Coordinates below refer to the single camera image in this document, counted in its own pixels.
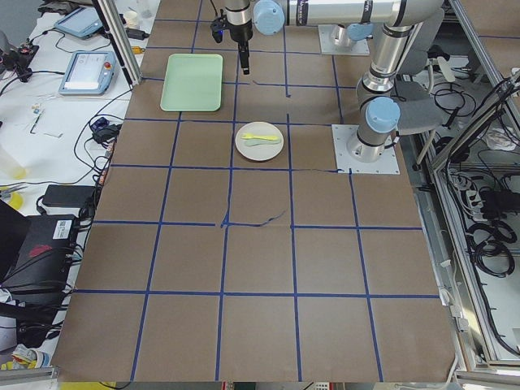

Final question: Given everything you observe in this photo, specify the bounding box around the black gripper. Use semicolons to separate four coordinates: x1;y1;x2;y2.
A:
230;24;253;75

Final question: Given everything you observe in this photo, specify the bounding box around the yellow plastic fork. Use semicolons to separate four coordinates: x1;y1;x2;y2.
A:
241;133;281;142

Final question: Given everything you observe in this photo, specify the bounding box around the white round plate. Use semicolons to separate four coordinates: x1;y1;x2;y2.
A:
235;122;284;162

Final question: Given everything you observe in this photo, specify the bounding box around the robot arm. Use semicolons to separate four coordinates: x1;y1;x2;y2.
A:
347;24;413;163
211;0;442;91

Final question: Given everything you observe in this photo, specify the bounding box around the light green tray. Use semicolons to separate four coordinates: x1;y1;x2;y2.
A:
160;54;223;112

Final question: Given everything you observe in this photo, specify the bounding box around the pale green plastic spoon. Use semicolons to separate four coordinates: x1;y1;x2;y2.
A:
244;138;281;147

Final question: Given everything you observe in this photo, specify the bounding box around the near teach pendant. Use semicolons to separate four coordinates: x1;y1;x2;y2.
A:
58;51;117;96

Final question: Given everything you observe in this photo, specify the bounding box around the teach pendant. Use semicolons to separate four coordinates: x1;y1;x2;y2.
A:
54;7;102;39
58;51;117;96

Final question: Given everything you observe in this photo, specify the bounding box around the far teach pendant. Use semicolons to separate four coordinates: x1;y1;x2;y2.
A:
54;7;102;39

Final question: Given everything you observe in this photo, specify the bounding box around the grey chair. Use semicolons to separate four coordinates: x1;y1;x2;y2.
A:
373;5;448;171

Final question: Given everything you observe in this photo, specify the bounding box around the black power brick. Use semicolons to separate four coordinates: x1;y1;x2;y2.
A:
36;184;95;215

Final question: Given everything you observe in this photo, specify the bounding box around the black computer box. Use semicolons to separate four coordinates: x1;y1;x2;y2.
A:
1;214;80;292

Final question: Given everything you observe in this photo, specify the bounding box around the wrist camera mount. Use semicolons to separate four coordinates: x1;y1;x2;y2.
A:
210;15;226;44

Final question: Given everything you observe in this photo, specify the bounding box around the aluminium frame post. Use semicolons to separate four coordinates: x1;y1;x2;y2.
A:
92;0;142;86

